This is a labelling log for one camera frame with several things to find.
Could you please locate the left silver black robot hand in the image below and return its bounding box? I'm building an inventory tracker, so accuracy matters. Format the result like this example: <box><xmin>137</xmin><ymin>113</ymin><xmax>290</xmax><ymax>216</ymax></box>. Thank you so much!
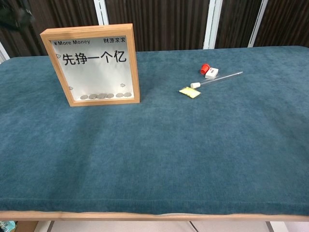
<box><xmin>0</xmin><ymin>0</ymin><xmax>34</xmax><ymax>30</ymax></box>

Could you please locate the wooden coin bank box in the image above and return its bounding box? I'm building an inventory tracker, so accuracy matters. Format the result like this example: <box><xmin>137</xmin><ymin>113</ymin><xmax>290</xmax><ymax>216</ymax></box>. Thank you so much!
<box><xmin>40</xmin><ymin>23</ymin><xmax>140</xmax><ymax>107</ymax></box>

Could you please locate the dark brown pleated curtain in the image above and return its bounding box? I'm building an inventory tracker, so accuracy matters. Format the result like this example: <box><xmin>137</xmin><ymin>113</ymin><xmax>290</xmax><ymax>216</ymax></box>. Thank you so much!
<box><xmin>0</xmin><ymin>0</ymin><xmax>101</xmax><ymax>58</ymax></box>
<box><xmin>214</xmin><ymin>0</ymin><xmax>263</xmax><ymax>48</ymax></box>
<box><xmin>106</xmin><ymin>0</ymin><xmax>211</xmax><ymax>52</ymax></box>
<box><xmin>254</xmin><ymin>0</ymin><xmax>309</xmax><ymax>48</ymax></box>

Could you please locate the yellow packet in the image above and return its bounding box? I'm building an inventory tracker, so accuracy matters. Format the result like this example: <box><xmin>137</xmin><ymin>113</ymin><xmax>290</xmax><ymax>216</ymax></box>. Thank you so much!
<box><xmin>179</xmin><ymin>86</ymin><xmax>201</xmax><ymax>99</ymax></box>

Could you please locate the blue table cloth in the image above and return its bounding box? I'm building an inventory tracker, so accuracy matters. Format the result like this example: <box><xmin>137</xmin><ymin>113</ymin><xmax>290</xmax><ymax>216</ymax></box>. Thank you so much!
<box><xmin>0</xmin><ymin>45</ymin><xmax>309</xmax><ymax>216</ymax></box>

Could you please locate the small white box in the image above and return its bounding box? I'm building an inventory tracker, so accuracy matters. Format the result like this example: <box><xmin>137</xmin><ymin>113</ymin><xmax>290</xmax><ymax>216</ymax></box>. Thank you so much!
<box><xmin>205</xmin><ymin>68</ymin><xmax>220</xmax><ymax>79</ymax></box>

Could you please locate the brown cardboard box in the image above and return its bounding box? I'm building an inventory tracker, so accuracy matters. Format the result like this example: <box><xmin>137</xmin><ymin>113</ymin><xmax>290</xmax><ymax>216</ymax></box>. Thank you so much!
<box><xmin>15</xmin><ymin>220</ymin><xmax>38</xmax><ymax>232</ymax></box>

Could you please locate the teal plastic bag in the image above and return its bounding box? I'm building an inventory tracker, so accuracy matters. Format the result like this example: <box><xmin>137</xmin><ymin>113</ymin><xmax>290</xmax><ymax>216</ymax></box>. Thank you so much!
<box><xmin>0</xmin><ymin>220</ymin><xmax>16</xmax><ymax>232</ymax></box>

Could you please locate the thin glass rod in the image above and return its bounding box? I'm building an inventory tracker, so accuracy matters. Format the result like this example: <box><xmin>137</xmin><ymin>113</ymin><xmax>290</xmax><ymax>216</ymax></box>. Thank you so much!
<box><xmin>200</xmin><ymin>71</ymin><xmax>243</xmax><ymax>86</ymax></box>

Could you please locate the white window post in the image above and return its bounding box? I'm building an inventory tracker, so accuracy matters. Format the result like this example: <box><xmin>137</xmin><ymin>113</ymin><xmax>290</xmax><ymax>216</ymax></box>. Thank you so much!
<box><xmin>93</xmin><ymin>0</ymin><xmax>109</xmax><ymax>26</ymax></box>
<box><xmin>0</xmin><ymin>41</ymin><xmax>10</xmax><ymax>65</ymax></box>
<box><xmin>203</xmin><ymin>0</ymin><xmax>223</xmax><ymax>50</ymax></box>
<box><xmin>248</xmin><ymin>0</ymin><xmax>268</xmax><ymax>48</ymax></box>

